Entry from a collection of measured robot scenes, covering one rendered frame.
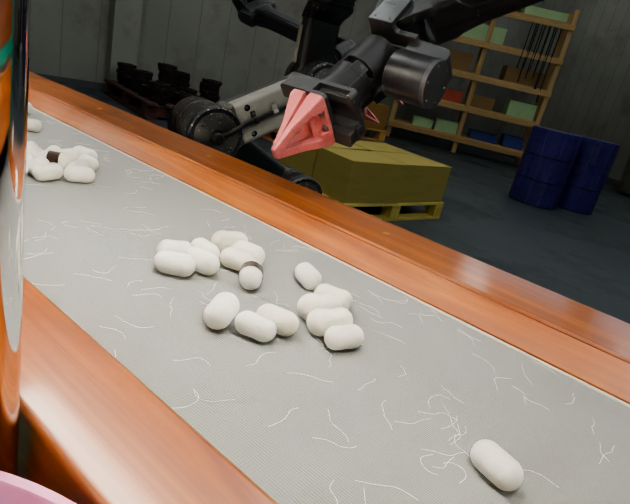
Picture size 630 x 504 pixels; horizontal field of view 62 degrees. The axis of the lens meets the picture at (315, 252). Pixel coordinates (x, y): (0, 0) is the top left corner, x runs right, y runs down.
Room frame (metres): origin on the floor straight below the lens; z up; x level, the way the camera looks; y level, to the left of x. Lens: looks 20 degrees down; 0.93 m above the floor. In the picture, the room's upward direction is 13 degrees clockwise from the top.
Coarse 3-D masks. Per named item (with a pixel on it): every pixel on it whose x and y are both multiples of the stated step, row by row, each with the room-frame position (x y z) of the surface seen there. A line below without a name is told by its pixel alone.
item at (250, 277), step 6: (246, 270) 0.40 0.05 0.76; (252, 270) 0.40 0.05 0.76; (258, 270) 0.40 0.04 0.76; (240, 276) 0.40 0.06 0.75; (246, 276) 0.40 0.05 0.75; (252, 276) 0.40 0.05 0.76; (258, 276) 0.40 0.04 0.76; (240, 282) 0.40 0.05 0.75; (246, 282) 0.39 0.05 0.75; (252, 282) 0.40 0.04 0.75; (258, 282) 0.40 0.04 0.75; (246, 288) 0.40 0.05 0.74; (252, 288) 0.40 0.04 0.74
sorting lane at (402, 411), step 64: (64, 128) 0.83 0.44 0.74; (64, 192) 0.53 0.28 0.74; (128, 192) 0.58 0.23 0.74; (192, 192) 0.64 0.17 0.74; (64, 256) 0.38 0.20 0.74; (128, 256) 0.41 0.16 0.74; (320, 256) 0.52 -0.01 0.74; (128, 320) 0.31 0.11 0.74; (192, 320) 0.33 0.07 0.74; (384, 320) 0.40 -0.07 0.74; (448, 320) 0.44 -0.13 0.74; (192, 384) 0.26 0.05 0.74; (256, 384) 0.27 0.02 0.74; (320, 384) 0.29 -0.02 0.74; (384, 384) 0.31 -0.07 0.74; (448, 384) 0.33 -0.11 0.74; (512, 384) 0.35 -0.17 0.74; (576, 384) 0.37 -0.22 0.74; (256, 448) 0.22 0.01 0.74; (320, 448) 0.23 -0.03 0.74; (384, 448) 0.24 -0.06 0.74; (448, 448) 0.26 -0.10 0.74; (512, 448) 0.27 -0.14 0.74; (576, 448) 0.29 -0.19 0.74
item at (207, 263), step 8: (192, 248) 0.42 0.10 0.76; (200, 248) 0.42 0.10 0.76; (192, 256) 0.41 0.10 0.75; (200, 256) 0.41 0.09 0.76; (208, 256) 0.41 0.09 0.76; (216, 256) 0.42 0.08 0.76; (200, 264) 0.40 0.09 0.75; (208, 264) 0.40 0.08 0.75; (216, 264) 0.41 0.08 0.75; (200, 272) 0.41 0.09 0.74; (208, 272) 0.40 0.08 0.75
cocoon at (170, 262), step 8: (160, 256) 0.39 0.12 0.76; (168, 256) 0.39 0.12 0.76; (176, 256) 0.39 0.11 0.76; (184, 256) 0.40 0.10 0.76; (160, 264) 0.39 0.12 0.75; (168, 264) 0.39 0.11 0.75; (176, 264) 0.39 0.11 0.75; (184, 264) 0.39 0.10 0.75; (192, 264) 0.40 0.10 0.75; (168, 272) 0.39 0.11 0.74; (176, 272) 0.39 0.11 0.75; (184, 272) 0.39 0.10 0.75; (192, 272) 0.40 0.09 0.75
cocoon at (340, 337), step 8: (328, 328) 0.34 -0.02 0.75; (336, 328) 0.34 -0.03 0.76; (344, 328) 0.34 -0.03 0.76; (352, 328) 0.34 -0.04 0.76; (360, 328) 0.35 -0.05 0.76; (328, 336) 0.33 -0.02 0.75; (336, 336) 0.33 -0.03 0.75; (344, 336) 0.33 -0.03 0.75; (352, 336) 0.34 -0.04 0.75; (360, 336) 0.34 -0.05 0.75; (328, 344) 0.33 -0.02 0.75; (336, 344) 0.33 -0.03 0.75; (344, 344) 0.33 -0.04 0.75; (352, 344) 0.34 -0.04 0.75; (360, 344) 0.34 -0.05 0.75
